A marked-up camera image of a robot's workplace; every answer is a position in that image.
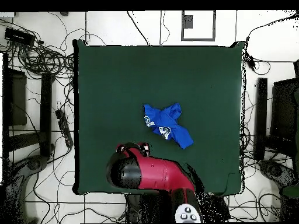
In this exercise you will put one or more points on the blue shirt with white print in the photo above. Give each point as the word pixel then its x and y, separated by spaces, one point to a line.
pixel 167 123

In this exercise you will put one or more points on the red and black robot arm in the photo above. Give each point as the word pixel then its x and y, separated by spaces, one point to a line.
pixel 158 172

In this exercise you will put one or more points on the dark green table cloth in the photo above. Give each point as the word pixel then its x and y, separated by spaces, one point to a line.
pixel 121 93

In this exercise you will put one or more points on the black power strip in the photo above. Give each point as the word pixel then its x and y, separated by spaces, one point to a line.
pixel 64 128

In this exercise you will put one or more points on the black stand beam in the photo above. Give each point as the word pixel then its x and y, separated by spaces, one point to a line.
pixel 261 116
pixel 46 114

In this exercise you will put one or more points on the grey tripod base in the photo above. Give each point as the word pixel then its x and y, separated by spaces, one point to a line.
pixel 275 170
pixel 32 164

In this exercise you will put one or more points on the black box device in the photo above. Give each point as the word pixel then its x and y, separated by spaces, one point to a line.
pixel 19 36

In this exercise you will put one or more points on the black power adapter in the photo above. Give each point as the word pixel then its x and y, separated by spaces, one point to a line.
pixel 251 63

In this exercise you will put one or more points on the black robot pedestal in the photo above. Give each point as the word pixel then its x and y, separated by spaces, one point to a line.
pixel 133 207

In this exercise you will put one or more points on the black chair frame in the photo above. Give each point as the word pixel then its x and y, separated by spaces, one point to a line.
pixel 17 98
pixel 283 109

